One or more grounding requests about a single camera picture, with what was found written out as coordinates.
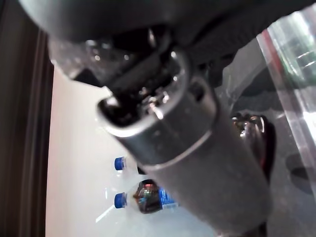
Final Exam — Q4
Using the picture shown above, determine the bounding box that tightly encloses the dark metal shelf board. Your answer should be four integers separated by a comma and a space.
214, 61, 316, 237
0, 0, 54, 237

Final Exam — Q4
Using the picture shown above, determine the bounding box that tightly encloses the robot right hand black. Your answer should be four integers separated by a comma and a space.
18, 0, 316, 237

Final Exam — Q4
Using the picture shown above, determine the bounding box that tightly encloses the clear plastic price rail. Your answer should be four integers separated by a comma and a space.
256, 9, 316, 151

